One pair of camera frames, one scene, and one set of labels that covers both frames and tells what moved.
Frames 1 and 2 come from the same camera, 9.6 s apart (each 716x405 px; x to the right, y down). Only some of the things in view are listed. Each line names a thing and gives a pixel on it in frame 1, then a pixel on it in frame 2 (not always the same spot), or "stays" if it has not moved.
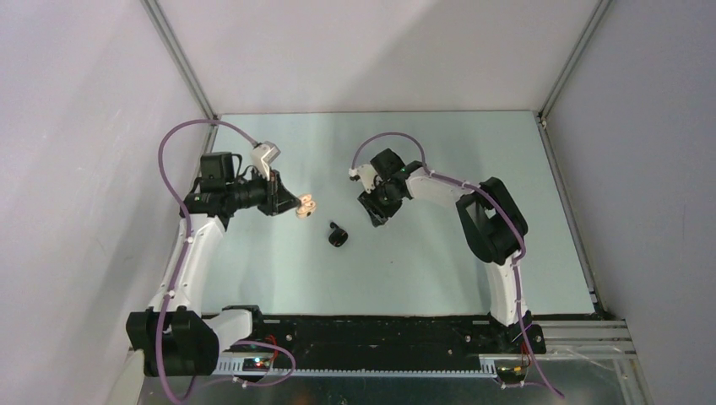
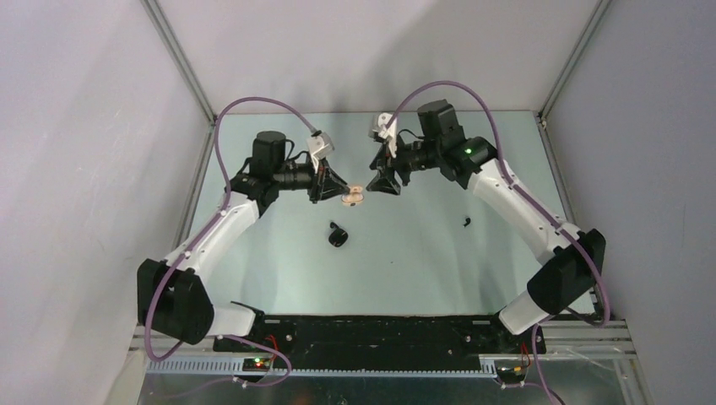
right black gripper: [379, 213] -> [384, 180]
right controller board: [511, 374] stays
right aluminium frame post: [576, 58] stays
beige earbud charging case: [307, 206] -> [355, 197]
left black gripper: [279, 200] -> [326, 184]
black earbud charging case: [338, 236] stays
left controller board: [256, 364] stays
